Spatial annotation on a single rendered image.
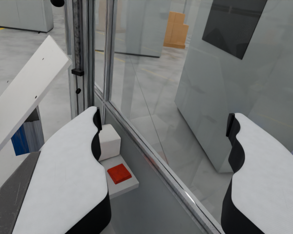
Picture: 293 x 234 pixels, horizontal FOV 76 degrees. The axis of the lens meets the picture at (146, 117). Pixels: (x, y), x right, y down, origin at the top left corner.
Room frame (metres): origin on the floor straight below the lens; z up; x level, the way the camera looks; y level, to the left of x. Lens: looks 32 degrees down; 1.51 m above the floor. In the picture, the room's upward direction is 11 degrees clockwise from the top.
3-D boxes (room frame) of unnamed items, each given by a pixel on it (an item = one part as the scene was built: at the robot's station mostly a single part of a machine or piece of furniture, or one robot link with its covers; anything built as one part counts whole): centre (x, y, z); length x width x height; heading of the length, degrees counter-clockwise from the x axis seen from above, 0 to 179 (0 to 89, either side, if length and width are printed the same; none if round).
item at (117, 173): (0.55, 0.07, 0.87); 0.08 x 0.08 x 0.02; 41
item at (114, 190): (0.59, 0.18, 0.85); 0.36 x 0.24 x 0.03; 38
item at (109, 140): (0.67, 0.21, 0.92); 0.17 x 0.16 x 0.11; 128
